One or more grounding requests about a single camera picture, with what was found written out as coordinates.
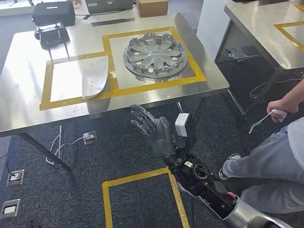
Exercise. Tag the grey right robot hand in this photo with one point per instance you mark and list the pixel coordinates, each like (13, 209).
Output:
(164, 141)

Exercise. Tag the white plastic shell part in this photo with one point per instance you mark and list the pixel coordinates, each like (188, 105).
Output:
(95, 78)

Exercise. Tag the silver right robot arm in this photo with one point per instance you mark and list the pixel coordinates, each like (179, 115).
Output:
(207, 188)

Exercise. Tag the steel workbench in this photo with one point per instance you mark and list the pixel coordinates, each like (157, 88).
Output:
(28, 78)

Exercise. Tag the grey wheel cover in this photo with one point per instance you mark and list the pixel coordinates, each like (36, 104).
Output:
(154, 56)

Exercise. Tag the yellow floor tape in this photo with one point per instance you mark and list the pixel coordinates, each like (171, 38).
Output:
(105, 201)

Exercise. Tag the yellow bench marking tape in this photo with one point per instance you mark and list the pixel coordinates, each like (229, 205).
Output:
(106, 63)

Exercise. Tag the grey bundle under table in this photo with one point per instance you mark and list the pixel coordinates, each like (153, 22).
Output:
(234, 53)

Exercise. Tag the cardboard box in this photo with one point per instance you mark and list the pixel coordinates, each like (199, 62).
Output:
(152, 8)

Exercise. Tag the person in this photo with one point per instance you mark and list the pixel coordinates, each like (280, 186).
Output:
(75, 3)
(273, 163)

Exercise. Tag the grey laptop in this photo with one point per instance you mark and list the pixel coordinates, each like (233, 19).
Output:
(108, 5)

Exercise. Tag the black remote controller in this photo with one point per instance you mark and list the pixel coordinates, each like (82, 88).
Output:
(50, 36)

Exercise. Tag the black case white label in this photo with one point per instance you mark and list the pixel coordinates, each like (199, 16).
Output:
(53, 14)

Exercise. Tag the metal floor socket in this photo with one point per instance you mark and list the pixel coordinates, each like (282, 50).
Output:
(15, 177)
(10, 208)

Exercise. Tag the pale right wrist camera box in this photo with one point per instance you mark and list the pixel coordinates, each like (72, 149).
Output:
(184, 126)

